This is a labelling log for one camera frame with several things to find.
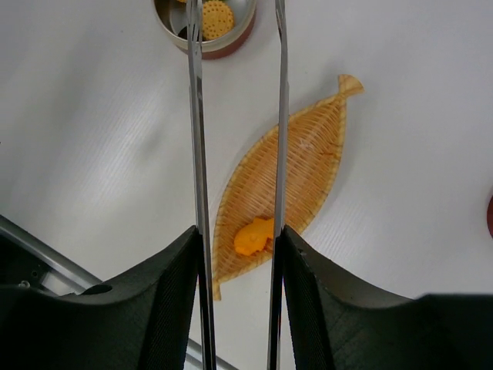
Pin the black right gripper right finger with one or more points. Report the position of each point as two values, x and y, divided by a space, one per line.
339 321

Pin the stainless steel tongs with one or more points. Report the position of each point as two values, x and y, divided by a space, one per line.
194 14

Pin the boat-shaped woven basket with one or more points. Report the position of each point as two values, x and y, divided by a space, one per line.
316 137

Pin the red round lid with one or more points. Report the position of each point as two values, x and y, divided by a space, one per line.
489 216

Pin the orange fish-shaped cookie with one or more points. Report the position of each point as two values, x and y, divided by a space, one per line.
254 236

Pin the large round dotted biscuit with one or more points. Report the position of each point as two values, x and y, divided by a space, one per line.
218 19

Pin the steel bowl with red base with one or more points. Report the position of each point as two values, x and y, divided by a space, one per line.
172 17

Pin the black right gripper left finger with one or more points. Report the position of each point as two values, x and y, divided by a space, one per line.
139 319

